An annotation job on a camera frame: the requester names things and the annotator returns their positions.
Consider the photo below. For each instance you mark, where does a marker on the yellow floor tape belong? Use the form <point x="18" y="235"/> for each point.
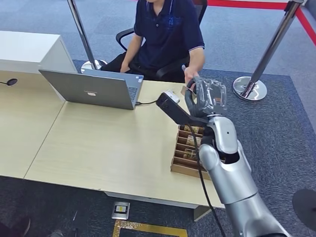
<point x="148" y="228"/>

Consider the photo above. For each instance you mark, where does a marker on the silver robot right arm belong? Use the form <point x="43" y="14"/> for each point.
<point x="234" y="176"/>

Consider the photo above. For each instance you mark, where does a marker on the wooden card organizer tray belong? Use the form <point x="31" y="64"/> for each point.
<point x="182" y="166"/>

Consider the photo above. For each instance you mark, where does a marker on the dark shoe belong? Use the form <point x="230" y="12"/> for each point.
<point x="17" y="227"/>

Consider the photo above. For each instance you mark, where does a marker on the black round disc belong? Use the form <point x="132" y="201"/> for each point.
<point x="306" y="207"/>

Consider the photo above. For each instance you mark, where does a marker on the grey laptop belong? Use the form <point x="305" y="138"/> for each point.
<point x="99" y="91"/>

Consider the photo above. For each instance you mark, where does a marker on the white cabinet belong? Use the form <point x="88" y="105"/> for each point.
<point x="27" y="49"/>

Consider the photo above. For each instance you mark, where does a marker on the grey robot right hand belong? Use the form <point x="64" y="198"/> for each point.
<point x="207" y="98"/>

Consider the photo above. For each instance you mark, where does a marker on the person's left hand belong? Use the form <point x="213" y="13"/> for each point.
<point x="191" y="73"/>

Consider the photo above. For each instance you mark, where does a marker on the person's right forearm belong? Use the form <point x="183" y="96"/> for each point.
<point x="132" y="50"/>

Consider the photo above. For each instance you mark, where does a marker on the silver floor socket box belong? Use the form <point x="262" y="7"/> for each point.
<point x="120" y="210"/>

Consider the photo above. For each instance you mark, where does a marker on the person's left forearm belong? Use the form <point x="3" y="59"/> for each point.
<point x="197" y="59"/>

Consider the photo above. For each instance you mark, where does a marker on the red barrier belt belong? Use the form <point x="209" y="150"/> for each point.
<point x="246" y="4"/>
<point x="307" y="27"/>

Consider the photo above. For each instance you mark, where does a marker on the black round desk grommet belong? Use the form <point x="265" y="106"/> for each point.
<point x="11" y="81"/>

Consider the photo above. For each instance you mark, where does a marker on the white desk frame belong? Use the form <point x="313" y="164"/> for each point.
<point x="153" y="200"/>

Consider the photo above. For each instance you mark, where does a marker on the person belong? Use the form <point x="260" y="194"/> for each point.
<point x="167" y="32"/>

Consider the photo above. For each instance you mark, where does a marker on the person's right hand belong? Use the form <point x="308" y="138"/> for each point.
<point x="124" y="67"/>

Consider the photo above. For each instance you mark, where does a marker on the black office chair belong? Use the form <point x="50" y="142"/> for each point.
<point x="170" y="67"/>

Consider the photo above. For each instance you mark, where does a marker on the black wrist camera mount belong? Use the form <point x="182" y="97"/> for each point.
<point x="175" y="109"/>

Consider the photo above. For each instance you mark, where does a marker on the chrome stanchion post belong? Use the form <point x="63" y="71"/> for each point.
<point x="268" y="49"/>
<point x="82" y="32"/>

